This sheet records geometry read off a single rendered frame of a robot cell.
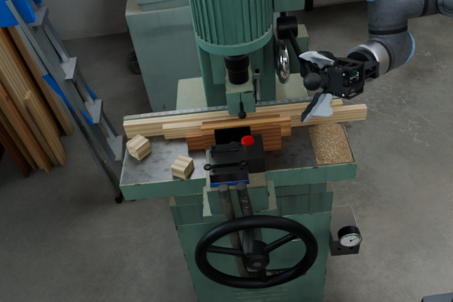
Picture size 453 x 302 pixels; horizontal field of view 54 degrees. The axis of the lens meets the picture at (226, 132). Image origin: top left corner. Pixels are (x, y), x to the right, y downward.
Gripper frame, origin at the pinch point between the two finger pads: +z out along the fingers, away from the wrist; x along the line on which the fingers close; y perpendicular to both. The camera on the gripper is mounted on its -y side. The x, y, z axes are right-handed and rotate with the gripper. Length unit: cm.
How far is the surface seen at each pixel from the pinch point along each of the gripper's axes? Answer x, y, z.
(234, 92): 4.1, -18.2, 2.4
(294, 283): 78, -15, -13
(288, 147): 21.4, -10.3, -7.4
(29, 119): 51, -166, 17
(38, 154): 72, -167, 18
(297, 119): 16.9, -13.4, -14.6
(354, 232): 45.2, 5.5, -14.8
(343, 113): 16.4, -5.4, -23.9
